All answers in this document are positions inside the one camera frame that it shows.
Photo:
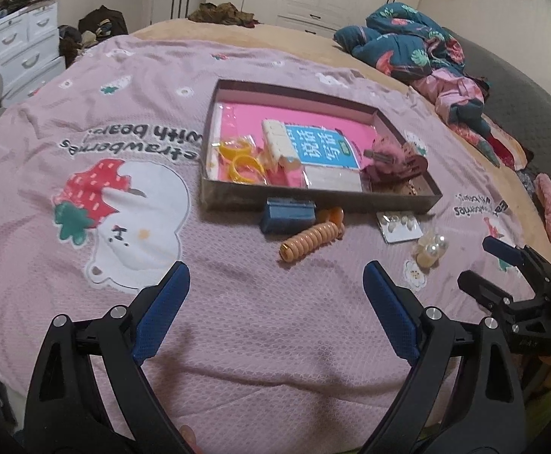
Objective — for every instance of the dark red hair claw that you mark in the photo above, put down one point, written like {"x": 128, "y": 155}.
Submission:
{"x": 379, "y": 174}

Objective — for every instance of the sheer floral hair scrunchie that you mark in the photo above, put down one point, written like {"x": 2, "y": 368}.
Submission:
{"x": 392, "y": 164}

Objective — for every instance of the earring card in bag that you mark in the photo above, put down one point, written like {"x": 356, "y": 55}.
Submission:
{"x": 399, "y": 227}

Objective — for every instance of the dark shallow cardboard tray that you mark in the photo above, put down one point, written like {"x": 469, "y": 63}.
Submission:
{"x": 418, "y": 195}

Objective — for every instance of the clear bag white card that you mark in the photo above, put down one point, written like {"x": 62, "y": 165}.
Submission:
{"x": 332, "y": 179}

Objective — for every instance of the blue small box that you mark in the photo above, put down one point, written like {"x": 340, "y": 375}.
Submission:
{"x": 284, "y": 216}

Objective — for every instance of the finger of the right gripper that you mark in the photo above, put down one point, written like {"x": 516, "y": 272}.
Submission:
{"x": 485, "y": 293}
{"x": 509, "y": 251}

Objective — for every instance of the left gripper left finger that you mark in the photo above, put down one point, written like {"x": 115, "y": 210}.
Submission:
{"x": 154, "y": 310}

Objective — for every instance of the person's left hand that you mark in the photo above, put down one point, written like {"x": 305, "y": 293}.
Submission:
{"x": 190, "y": 438}

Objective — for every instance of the olive clothing pile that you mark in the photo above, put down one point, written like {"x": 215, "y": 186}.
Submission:
{"x": 225, "y": 14}

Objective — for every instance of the black bag on floor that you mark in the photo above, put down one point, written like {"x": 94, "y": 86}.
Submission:
{"x": 104, "y": 23}

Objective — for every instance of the teal floral rumpled quilt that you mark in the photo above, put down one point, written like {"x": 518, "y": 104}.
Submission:
{"x": 403, "y": 43}

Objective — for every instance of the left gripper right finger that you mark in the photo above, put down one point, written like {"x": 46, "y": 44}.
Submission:
{"x": 401, "y": 327}

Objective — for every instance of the yellow plastic hair clip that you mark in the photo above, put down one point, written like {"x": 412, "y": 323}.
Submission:
{"x": 241, "y": 160}

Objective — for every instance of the cream plastic hair claw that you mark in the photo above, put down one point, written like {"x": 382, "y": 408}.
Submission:
{"x": 278, "y": 148}

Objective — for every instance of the pink fluffy hair clip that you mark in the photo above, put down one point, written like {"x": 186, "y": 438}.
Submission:
{"x": 384, "y": 152}

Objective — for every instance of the pink strawberry bear blanket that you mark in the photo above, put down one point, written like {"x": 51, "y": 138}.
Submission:
{"x": 99, "y": 196}

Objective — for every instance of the white drawer chest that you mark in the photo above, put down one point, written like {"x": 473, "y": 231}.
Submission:
{"x": 29, "y": 51}

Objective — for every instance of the pink book with blue label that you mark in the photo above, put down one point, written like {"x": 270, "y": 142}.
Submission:
{"x": 319, "y": 140}

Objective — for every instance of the grey upholstered headboard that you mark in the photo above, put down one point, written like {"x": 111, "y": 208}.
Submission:
{"x": 516, "y": 103}

